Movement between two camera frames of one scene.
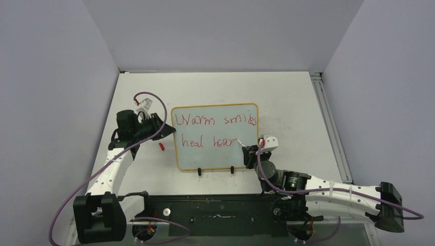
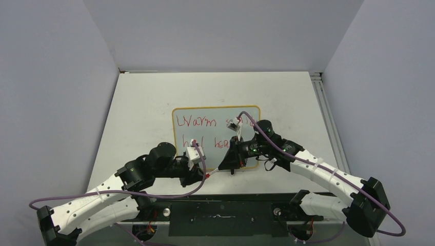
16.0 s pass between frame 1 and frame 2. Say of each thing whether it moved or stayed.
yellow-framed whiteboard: stayed
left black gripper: moved
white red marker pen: moved
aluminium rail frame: stayed
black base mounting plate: stayed
